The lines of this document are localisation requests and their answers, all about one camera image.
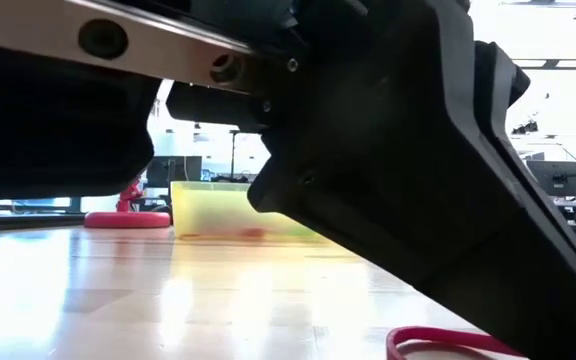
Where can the black track spotlight cluster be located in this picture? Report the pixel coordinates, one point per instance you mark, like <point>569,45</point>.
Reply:
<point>524,128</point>

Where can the black metal frame stand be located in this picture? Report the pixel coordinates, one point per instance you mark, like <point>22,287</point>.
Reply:
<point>232,155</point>

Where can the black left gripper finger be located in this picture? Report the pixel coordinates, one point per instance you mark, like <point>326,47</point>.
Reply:
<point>393,175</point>
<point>498,90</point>

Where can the black computer monitor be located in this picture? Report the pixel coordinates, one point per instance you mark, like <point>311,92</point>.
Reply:
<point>173,172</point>
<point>553,177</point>

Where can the black table edge rail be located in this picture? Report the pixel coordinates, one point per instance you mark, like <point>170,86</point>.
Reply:
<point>28,220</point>

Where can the yellow translucent plastic bin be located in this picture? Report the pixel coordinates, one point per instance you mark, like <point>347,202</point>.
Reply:
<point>208,210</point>

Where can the window with black frame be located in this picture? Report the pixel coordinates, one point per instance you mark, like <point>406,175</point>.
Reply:
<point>33,203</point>

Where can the red desk lamp white shade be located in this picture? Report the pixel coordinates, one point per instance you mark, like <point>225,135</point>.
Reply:
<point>128,220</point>

